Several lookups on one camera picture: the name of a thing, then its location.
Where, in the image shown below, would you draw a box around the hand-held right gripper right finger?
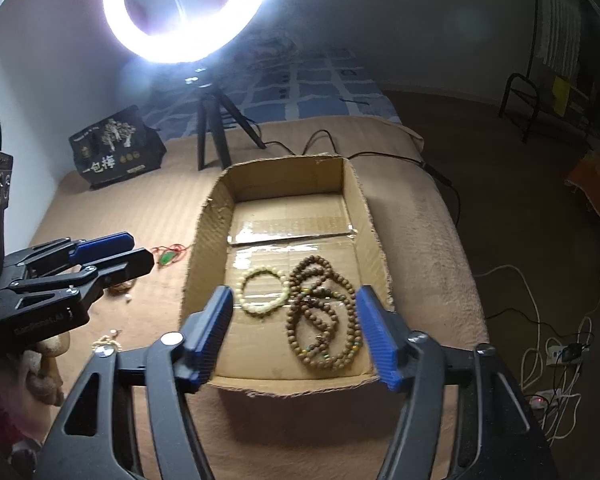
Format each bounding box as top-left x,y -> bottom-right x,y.
355,285 -> 556,480

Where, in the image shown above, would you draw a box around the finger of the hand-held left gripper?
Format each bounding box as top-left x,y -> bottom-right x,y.
0,246 -> 157,307
2,231 -> 136,282

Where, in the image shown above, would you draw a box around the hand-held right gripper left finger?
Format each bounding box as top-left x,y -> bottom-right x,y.
35,285 -> 236,480

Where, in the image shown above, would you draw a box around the green pendant with red cord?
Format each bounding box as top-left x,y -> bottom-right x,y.
150,244 -> 193,267

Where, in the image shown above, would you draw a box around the pale bead bracelet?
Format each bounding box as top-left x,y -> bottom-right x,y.
236,266 -> 290,316

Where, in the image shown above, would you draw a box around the brown wooden bead necklace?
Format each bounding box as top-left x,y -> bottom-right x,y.
284,255 -> 365,372

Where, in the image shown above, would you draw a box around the white pearl bracelet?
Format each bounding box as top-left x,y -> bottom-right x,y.
91,329 -> 123,353

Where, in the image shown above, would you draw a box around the cardboard box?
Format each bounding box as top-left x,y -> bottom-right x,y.
181,154 -> 395,398

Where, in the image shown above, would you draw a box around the black printed bag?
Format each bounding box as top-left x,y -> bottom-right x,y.
69,105 -> 167,191

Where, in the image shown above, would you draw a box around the black tripod stand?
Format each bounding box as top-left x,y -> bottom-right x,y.
184,67 -> 267,172

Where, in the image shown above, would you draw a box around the white power strip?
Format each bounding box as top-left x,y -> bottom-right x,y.
545,342 -> 588,366

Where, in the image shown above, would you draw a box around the blue checked bedsheet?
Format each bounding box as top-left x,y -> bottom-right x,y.
140,25 -> 403,141

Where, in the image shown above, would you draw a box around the orange cloth-covered furniture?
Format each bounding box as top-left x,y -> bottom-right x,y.
565,152 -> 600,256

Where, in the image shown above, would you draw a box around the black metal rack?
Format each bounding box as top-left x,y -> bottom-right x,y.
499,72 -> 600,151

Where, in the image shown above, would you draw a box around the yellow box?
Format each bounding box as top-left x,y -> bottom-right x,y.
552,76 -> 571,117

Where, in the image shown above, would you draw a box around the white hanging towel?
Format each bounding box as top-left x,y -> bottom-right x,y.
535,0 -> 581,76

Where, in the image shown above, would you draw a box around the white floor cables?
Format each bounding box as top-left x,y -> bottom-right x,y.
475,265 -> 600,441

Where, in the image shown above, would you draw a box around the black power cable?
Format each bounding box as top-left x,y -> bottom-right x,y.
300,130 -> 461,226

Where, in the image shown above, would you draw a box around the white ring light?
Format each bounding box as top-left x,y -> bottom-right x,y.
102,0 -> 273,64

